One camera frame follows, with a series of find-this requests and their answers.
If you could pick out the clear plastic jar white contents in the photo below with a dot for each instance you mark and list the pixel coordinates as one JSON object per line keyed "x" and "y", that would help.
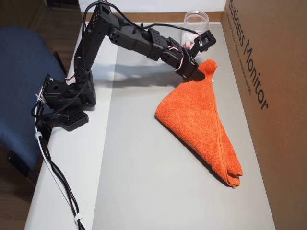
{"x": 195, "y": 21}

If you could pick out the blue office chair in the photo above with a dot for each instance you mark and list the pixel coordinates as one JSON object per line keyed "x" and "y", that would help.
{"x": 19, "y": 72}

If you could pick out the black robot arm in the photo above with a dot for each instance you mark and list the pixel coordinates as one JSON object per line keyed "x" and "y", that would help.
{"x": 129, "y": 38}

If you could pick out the brown cardboard strip panel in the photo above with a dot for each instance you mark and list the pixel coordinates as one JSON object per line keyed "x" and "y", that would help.
{"x": 153, "y": 17}

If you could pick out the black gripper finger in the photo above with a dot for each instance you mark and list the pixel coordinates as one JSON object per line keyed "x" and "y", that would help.
{"x": 197, "y": 75}

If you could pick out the black perforated base clamp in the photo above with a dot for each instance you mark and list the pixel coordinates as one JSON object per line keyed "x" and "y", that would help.
{"x": 76, "y": 119}

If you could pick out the brown cardboard monitor box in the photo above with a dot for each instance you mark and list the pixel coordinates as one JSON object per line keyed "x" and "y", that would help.
{"x": 283, "y": 95}

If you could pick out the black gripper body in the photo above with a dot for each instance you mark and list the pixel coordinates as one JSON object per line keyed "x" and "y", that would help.
{"x": 191, "y": 71}

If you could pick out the orange terry towel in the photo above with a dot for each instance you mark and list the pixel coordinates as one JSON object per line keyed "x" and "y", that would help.
{"x": 199, "y": 124}

